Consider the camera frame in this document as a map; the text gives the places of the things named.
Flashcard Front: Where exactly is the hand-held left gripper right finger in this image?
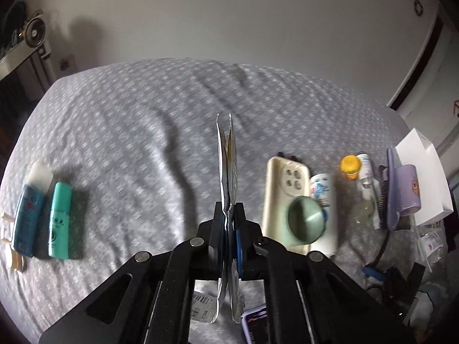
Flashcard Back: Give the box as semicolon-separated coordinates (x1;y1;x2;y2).
231;202;418;344

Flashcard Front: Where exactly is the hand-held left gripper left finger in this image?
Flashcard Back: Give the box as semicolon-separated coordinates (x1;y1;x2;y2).
39;202;227;344

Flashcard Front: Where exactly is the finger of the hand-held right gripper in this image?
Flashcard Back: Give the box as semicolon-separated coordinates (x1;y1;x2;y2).
363;263;398;284

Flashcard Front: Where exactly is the small clear bottle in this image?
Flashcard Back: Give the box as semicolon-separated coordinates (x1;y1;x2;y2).
353;153;377;226

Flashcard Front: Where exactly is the silver foil packet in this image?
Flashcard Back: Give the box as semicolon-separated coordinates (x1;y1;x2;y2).
192;113;246;325

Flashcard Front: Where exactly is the purple hair brush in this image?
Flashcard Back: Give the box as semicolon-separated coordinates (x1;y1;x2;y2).
379;146;406;230

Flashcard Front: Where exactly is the small orange cap bottle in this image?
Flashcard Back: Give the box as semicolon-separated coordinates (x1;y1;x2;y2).
340;155;362;181

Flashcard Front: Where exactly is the clear plastic bag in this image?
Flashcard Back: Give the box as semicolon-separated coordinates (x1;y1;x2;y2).
418;229;447;273

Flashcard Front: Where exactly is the cream phone case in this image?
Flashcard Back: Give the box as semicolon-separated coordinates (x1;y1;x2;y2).
261;157;313;256

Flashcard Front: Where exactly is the green round mirror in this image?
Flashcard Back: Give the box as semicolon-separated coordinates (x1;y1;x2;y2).
287;196;328;247

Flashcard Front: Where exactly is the phone in purple case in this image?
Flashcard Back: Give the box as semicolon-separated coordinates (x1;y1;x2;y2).
241;304;269;344

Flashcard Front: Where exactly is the purple bear print tumbler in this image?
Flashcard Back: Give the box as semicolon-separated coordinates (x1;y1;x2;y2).
397;164;422;216

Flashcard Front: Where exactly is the white bottle blue print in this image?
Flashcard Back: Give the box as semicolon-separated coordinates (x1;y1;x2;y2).
309;173;339;257

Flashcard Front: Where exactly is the white cardboard box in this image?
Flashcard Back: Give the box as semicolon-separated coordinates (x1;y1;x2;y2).
394;128;454;226

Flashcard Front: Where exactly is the grey patterned bedsheet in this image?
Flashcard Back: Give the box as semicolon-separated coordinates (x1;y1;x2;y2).
0;57;449;344

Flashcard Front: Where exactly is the teal bottle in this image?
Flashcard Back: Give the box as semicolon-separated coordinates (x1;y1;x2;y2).
48;181;72;259

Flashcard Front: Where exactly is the blue tube white cap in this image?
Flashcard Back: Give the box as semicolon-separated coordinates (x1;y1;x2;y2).
11;161;54;252

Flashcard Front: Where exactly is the small brown round jar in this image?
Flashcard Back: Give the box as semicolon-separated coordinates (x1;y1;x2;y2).
8;250;27;273

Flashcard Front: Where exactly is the cream plastic piece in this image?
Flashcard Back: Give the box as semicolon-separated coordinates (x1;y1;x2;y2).
0;213;15;246

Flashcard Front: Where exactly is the white shelf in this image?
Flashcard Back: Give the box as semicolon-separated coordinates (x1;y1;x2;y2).
0;45;51;79

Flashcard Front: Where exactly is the small white desk fan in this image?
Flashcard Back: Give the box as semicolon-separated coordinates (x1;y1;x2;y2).
24;17;48;48

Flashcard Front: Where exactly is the black power cable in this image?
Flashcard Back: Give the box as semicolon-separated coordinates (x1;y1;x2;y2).
373;227;395;269

